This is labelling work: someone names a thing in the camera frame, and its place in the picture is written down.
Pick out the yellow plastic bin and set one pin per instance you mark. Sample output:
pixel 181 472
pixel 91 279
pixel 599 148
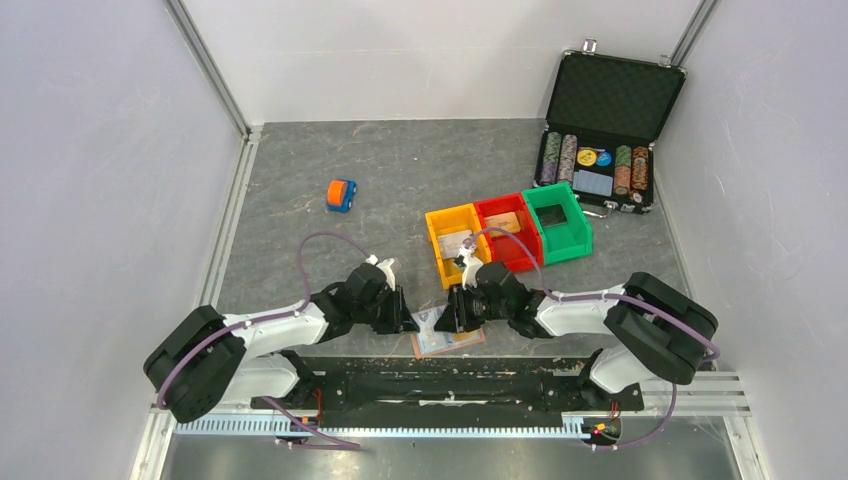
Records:
pixel 448 229

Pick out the card in yellow bin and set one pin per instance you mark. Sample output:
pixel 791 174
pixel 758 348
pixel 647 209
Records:
pixel 449 244

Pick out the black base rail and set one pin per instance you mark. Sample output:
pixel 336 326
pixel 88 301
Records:
pixel 449 392

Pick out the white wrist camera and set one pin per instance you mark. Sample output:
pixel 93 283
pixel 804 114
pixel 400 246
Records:
pixel 387 267
pixel 468 264

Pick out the blue dealer chip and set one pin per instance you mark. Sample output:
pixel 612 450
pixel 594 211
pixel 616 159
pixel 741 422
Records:
pixel 604 159

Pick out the red plastic bin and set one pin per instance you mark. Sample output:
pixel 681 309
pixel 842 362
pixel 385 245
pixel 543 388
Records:
pixel 521 251

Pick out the card in red bin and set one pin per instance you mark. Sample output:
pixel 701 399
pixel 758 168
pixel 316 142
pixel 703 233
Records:
pixel 503 222

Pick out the yellow dealer chip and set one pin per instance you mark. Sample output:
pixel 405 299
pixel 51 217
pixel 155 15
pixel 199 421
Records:
pixel 587 157

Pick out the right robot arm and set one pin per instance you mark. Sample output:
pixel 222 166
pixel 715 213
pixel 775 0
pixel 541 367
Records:
pixel 661 333

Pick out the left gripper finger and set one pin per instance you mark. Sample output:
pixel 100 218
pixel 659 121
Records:
pixel 403 318
pixel 387 326

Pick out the light blue card deck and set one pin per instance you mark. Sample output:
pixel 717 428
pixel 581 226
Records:
pixel 593 183

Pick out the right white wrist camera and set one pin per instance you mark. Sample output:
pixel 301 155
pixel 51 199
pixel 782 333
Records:
pixel 468 264

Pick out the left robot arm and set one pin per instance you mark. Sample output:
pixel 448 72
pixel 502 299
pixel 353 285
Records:
pixel 212 358

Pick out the white toothed cable duct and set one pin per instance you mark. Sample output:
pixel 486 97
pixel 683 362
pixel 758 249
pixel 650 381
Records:
pixel 277 425

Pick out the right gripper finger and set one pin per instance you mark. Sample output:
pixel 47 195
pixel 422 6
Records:
pixel 459 299
pixel 452 320

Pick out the blue orange toy car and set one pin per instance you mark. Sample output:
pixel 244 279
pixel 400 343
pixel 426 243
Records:
pixel 340 194

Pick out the black poker chip case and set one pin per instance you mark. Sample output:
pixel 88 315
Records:
pixel 616 105

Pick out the green plastic bin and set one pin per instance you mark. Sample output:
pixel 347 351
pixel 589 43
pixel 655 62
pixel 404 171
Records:
pixel 564 229

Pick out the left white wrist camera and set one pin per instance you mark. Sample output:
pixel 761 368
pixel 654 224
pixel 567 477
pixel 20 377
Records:
pixel 387 267

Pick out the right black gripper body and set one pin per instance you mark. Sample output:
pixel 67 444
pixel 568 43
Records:
pixel 481 309

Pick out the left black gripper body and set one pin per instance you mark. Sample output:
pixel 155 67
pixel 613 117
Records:
pixel 381 310

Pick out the card in green bin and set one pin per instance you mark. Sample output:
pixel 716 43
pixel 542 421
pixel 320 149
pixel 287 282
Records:
pixel 551 216

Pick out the tan leather card holder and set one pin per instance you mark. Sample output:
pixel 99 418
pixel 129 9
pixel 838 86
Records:
pixel 427 346

